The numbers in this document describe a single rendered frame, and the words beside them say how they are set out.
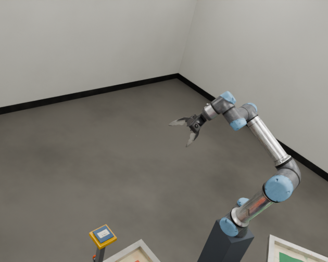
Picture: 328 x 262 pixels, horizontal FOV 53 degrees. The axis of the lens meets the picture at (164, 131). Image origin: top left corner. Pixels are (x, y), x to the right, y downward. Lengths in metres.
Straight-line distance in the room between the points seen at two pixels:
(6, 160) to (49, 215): 0.95
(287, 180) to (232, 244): 0.65
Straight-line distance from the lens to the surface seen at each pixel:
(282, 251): 2.58
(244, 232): 2.12
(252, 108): 1.76
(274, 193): 1.65
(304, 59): 5.04
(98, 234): 2.21
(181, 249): 3.47
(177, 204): 3.84
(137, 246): 2.16
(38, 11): 4.50
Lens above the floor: 2.74
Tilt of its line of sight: 34 degrees down
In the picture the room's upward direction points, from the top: 15 degrees clockwise
